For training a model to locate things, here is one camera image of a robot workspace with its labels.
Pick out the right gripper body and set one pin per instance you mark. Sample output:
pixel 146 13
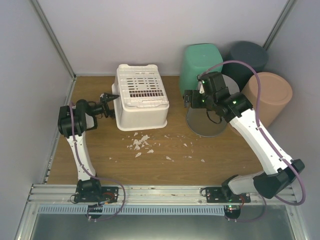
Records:
pixel 195 103

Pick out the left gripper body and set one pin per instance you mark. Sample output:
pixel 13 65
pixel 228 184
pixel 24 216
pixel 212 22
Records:
pixel 105 106

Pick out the silver wire mesh bin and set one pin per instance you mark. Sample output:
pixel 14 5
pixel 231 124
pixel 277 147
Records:
pixel 198 121

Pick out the white plastic tub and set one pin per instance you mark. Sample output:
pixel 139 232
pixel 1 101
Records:
pixel 142 102

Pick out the green plastic bin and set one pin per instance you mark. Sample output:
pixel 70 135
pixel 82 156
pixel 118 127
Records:
pixel 197 59

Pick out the dark grey plastic bin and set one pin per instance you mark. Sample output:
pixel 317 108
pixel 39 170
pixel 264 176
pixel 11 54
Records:
pixel 248 52

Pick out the salmon pink plastic bin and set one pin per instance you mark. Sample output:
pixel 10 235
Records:
pixel 275 94

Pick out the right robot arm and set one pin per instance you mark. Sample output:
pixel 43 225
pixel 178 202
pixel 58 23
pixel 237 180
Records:
pixel 279 169

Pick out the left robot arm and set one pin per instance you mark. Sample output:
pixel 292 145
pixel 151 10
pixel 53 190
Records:
pixel 74 121

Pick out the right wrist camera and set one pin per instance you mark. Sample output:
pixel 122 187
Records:
pixel 200 85

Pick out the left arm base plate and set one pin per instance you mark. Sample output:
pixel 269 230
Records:
pixel 105 195

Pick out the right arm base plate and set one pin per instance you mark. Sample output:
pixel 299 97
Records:
pixel 216 194

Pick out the left aluminium frame post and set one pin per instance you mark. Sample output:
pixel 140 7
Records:
pixel 47 26

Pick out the aluminium frame post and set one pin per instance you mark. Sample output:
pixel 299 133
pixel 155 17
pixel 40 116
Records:
pixel 47 26
pixel 285 12

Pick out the aluminium mounting rail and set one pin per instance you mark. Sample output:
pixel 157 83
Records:
pixel 159 195

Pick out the grey slotted cable duct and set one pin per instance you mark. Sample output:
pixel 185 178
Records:
pixel 139 210

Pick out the right aluminium frame post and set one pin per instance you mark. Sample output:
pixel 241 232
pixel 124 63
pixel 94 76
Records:
pixel 285 12

